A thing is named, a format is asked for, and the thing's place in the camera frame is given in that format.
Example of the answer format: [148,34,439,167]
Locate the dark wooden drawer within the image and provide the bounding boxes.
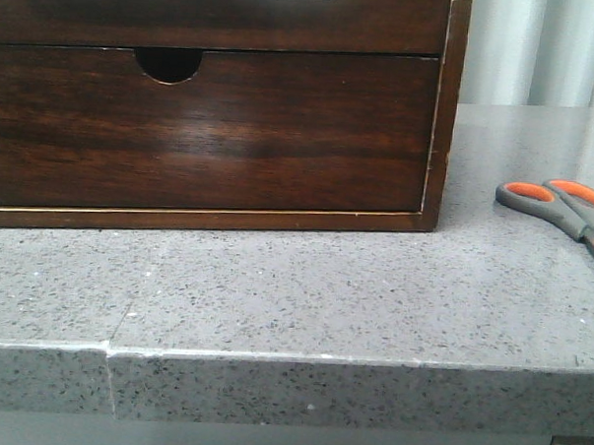
[0,46,439,212]
[0,0,452,55]

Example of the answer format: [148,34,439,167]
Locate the grey orange scissors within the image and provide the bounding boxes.
[495,178,594,257]

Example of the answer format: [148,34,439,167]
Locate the dark wooden drawer cabinet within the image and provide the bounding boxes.
[0,0,473,232]

